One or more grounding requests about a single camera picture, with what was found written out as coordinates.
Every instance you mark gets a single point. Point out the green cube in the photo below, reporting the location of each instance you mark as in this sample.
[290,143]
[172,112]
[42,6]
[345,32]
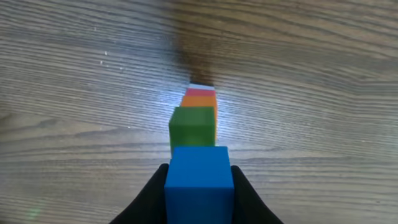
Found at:
[192,126]

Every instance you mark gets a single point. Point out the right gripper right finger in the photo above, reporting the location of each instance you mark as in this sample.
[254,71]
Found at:
[248,202]

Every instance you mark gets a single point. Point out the orange cube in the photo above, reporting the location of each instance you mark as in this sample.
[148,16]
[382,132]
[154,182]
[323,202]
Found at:
[199,101]

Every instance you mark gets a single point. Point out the white cube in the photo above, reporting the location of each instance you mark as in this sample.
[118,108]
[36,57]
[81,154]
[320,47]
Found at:
[201,86]

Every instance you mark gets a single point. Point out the red cube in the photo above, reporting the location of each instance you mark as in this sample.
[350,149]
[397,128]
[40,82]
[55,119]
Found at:
[201,92]

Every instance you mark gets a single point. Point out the blue cube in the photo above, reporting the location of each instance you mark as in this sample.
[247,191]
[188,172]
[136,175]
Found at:
[199,186]

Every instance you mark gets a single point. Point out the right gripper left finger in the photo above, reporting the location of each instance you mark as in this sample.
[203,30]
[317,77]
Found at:
[149,202]

